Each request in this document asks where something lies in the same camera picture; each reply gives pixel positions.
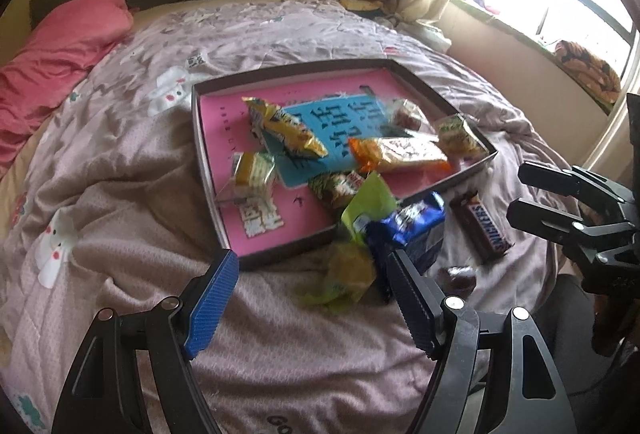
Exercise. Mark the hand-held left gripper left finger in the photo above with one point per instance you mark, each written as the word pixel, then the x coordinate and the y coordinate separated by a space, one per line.
pixel 212 309

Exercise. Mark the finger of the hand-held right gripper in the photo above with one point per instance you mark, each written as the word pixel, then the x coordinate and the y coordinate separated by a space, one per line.
pixel 550 179
pixel 545 219

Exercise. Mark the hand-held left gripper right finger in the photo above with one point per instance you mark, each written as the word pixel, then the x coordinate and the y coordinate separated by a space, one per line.
pixel 412 309

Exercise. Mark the green packet with yellow cake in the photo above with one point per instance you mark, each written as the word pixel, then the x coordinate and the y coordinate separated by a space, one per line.
pixel 352 276

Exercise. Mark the yellow-green clear cake packet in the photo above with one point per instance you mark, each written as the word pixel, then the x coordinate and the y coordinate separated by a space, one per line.
pixel 250 171

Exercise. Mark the orange snack packet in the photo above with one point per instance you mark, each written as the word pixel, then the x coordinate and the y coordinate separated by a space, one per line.
pixel 400 154

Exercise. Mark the brown cake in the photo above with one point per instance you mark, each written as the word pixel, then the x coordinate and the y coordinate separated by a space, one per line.
pixel 406 115
pixel 457 279

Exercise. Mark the dark cardboard tray pink inside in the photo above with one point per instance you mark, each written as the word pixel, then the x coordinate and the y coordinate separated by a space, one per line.
pixel 220 124

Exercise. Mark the yellow printed snack packet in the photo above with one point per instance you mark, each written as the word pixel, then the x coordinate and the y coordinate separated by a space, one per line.
pixel 287 129

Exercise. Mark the brown chocolate bar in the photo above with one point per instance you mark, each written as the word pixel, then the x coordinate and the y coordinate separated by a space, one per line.
pixel 482 226

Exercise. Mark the blue snack packet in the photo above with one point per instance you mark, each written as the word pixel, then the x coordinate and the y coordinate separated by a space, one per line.
pixel 415 229

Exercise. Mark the small clear packet yellow cake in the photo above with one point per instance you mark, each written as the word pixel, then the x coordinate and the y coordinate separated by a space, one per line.
pixel 457 134

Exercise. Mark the orange patterned cloth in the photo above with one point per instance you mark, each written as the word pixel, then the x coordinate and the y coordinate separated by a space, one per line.
pixel 587 69

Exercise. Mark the black and green snack packet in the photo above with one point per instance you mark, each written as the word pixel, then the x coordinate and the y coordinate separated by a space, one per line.
pixel 335 186

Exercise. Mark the pink pillow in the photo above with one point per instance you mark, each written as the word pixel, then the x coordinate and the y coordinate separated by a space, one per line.
pixel 60 44

